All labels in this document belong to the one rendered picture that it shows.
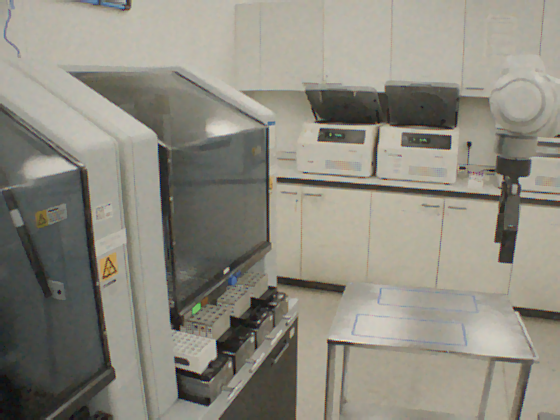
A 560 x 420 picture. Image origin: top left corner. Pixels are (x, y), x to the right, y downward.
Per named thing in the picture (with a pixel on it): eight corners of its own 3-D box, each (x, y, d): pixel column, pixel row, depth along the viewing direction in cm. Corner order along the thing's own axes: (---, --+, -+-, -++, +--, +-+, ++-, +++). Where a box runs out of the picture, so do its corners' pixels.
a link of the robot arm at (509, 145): (535, 129, 96) (532, 156, 97) (493, 126, 99) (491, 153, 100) (542, 133, 88) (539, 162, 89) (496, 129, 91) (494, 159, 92)
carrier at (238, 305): (245, 304, 160) (244, 288, 158) (250, 305, 159) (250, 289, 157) (229, 319, 149) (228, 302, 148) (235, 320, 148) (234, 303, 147)
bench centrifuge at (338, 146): (294, 173, 349) (295, 84, 332) (321, 161, 405) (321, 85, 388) (369, 179, 329) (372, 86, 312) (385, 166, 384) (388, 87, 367)
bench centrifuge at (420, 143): (375, 180, 328) (378, 79, 310) (387, 166, 384) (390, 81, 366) (455, 186, 309) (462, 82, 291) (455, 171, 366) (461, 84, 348)
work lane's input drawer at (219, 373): (28, 348, 143) (23, 324, 141) (58, 330, 155) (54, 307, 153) (226, 409, 118) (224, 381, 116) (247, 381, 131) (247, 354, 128)
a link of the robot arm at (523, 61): (492, 125, 100) (489, 129, 89) (497, 54, 96) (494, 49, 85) (542, 129, 95) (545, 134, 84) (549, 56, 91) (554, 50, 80)
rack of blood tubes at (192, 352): (111, 352, 131) (108, 334, 129) (132, 337, 140) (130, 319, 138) (200, 377, 121) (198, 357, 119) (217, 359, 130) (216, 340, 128)
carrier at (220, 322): (224, 324, 146) (223, 307, 144) (230, 325, 145) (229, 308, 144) (207, 342, 135) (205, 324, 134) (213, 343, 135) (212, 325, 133)
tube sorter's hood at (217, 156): (37, 291, 133) (9, 71, 116) (152, 234, 188) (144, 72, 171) (181, 326, 115) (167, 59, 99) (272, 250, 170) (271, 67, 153)
